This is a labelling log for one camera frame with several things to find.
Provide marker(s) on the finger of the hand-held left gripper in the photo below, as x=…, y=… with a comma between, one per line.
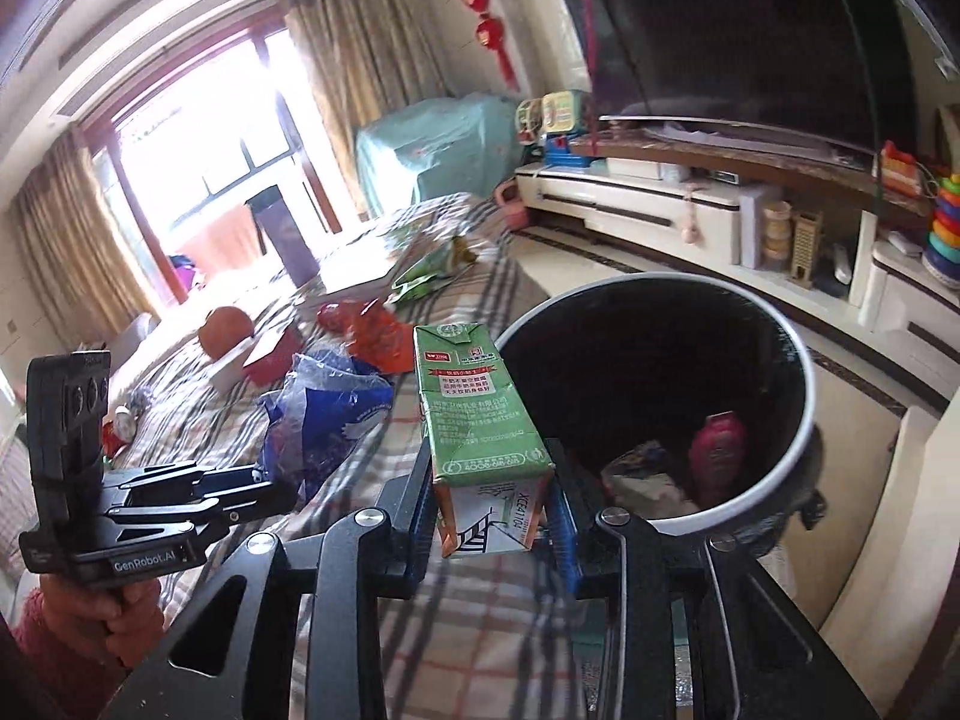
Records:
x=180, y=481
x=225, y=510

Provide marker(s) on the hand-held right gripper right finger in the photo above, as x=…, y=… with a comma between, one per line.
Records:
x=564, y=555

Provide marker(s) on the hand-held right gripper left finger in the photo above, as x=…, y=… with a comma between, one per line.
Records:
x=416, y=540

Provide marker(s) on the green milk carton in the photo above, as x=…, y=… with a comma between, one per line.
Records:
x=480, y=427

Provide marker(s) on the blue plastic bag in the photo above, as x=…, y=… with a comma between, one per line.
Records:
x=330, y=420

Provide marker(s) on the white rimmed trash bin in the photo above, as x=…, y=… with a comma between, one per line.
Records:
x=652, y=360

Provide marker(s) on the person's left forearm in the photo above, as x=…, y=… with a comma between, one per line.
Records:
x=34, y=645

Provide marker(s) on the person's left hand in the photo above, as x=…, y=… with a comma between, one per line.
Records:
x=112, y=622

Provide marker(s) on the red snack packet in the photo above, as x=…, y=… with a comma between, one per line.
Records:
x=271, y=360

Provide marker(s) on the pink plastic bottle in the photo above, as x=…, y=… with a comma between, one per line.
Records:
x=718, y=461

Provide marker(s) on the beige curtain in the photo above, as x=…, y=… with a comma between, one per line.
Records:
x=82, y=232
x=360, y=90

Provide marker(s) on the orange snack packet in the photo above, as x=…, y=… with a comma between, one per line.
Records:
x=384, y=337

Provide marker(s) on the red snack tube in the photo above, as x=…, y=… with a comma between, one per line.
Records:
x=336, y=315

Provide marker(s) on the purple box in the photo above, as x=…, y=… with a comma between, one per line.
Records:
x=283, y=236

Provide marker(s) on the green snack packet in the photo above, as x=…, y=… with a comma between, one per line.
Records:
x=431, y=270

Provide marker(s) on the colourful children's book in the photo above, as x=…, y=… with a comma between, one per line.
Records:
x=375, y=255

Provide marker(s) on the glass balcony door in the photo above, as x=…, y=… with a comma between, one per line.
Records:
x=217, y=142

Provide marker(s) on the white furniture panel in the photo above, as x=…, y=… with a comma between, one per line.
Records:
x=900, y=525

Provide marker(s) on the white television cabinet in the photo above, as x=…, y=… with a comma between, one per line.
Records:
x=637, y=202

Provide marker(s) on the small pink hanging toy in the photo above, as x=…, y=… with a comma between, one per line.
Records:
x=691, y=217

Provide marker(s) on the cream round jar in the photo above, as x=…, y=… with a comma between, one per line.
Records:
x=777, y=232

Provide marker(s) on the tan perforated box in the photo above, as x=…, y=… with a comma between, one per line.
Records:
x=804, y=251

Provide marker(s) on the teal covered furniture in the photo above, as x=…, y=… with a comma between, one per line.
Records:
x=435, y=150

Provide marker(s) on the blue toy cash register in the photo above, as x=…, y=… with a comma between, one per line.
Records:
x=566, y=151

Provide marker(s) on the green toy telephone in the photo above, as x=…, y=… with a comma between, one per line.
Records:
x=566, y=112

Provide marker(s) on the red toy piano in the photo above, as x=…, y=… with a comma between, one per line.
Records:
x=904, y=169

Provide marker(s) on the red hanging heart decoration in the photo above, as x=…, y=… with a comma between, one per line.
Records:
x=480, y=7

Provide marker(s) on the black curved television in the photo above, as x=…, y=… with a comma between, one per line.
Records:
x=735, y=37

